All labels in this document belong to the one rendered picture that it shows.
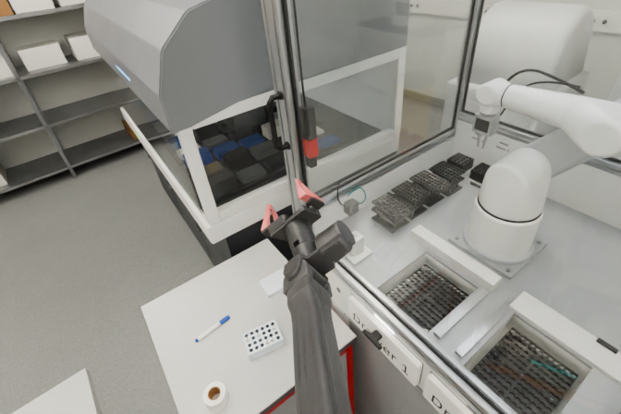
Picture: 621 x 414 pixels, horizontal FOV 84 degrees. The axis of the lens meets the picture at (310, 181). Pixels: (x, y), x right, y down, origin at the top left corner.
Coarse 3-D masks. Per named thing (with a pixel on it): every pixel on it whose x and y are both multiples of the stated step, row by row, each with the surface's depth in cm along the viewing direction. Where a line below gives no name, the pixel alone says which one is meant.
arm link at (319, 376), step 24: (288, 288) 59; (312, 288) 56; (312, 312) 51; (312, 336) 47; (312, 360) 43; (336, 360) 44; (312, 384) 40; (336, 384) 40; (312, 408) 37; (336, 408) 37
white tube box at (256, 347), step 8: (256, 328) 120; (264, 328) 120; (272, 328) 120; (248, 336) 118; (256, 336) 118; (264, 336) 118; (280, 336) 117; (248, 344) 116; (256, 344) 116; (264, 344) 115; (272, 344) 115; (280, 344) 117; (248, 352) 114; (256, 352) 114; (264, 352) 116
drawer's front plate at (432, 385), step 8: (432, 376) 90; (424, 384) 94; (432, 384) 90; (440, 384) 89; (424, 392) 95; (432, 392) 91; (440, 392) 88; (448, 392) 87; (440, 400) 90; (448, 400) 86; (456, 400) 85; (440, 408) 92; (448, 408) 88; (456, 408) 85; (464, 408) 84
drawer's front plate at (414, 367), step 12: (348, 300) 113; (348, 312) 117; (360, 312) 109; (360, 324) 113; (372, 324) 105; (384, 336) 102; (396, 348) 98; (396, 360) 102; (408, 360) 95; (408, 372) 98; (420, 372) 96
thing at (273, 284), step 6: (282, 270) 143; (270, 276) 141; (276, 276) 141; (282, 276) 140; (264, 282) 139; (270, 282) 139; (276, 282) 138; (282, 282) 138; (264, 288) 136; (270, 288) 136; (276, 288) 136; (282, 288) 136; (270, 294) 134
